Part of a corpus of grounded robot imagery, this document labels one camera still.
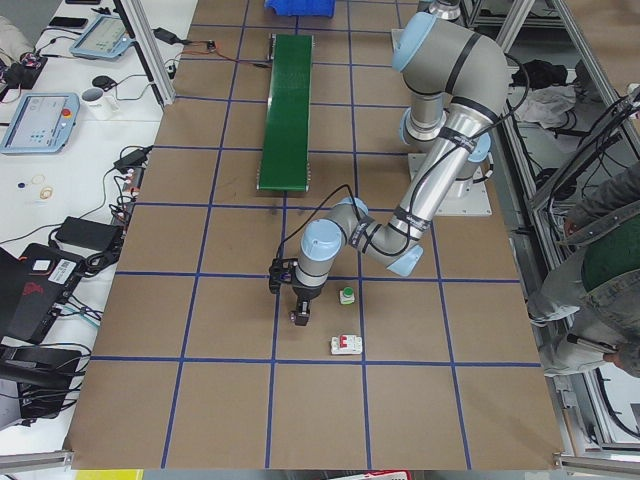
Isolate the blue teach pendant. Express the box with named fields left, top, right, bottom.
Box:
left=69, top=15, right=133, bottom=60
left=1, top=93, right=80, bottom=155

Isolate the blue plastic bin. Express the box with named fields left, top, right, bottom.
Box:
left=264, top=0, right=336, bottom=18

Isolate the red black wire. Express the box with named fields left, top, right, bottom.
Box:
left=180, top=45, right=274, bottom=69

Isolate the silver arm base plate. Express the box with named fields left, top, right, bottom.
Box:
left=436, top=160, right=492, bottom=217

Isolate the black computer mouse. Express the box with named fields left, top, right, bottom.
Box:
left=92, top=75, right=118, bottom=92

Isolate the black power adapter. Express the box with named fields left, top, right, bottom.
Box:
left=153, top=27, right=182, bottom=45

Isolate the large black power brick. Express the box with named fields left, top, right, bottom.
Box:
left=55, top=216, right=123, bottom=251

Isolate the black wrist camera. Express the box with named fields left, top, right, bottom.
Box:
left=268, top=257, right=297, bottom=295

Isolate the person in grey jacket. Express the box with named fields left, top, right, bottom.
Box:
left=527, top=164, right=639, bottom=377

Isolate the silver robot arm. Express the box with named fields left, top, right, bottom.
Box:
left=270, top=12, right=510, bottom=326

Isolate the blue teach pendant far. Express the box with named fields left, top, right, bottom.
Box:
left=69, top=15, right=133, bottom=60

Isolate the white red circuit breaker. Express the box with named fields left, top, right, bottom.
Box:
left=330, top=334, right=363, bottom=356

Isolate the white mug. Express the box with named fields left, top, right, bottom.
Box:
left=81, top=87, right=120, bottom=120

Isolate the black laptop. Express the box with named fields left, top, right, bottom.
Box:
left=1, top=243, right=85, bottom=344

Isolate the green conveyor belt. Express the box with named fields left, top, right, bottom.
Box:
left=257, top=34, right=313, bottom=192

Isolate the blue teach pendant near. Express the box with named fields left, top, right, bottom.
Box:
left=1, top=93, right=80, bottom=155

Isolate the dark brown capacitor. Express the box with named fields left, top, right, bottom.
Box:
left=290, top=310, right=310, bottom=326

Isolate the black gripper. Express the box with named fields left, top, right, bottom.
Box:
left=292, top=286, right=320, bottom=326

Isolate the green push button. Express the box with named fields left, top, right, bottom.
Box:
left=339, top=287, right=355, bottom=305

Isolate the black smartphone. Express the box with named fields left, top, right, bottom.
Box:
left=49, top=16, right=88, bottom=29

